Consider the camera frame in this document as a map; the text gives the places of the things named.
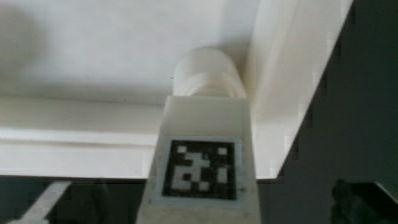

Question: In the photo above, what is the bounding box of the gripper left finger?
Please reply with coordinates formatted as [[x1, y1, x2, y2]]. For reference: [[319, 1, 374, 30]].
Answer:
[[7, 180, 110, 224]]

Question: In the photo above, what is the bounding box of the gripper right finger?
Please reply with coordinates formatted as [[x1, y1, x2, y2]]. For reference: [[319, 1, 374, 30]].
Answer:
[[330, 179, 398, 224]]

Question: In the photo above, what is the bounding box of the white table leg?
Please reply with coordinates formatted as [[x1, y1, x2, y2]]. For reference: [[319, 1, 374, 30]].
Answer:
[[134, 48, 261, 224]]

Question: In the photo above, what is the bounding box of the white square table top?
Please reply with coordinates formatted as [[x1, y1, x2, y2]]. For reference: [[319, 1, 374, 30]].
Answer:
[[0, 0, 353, 179]]

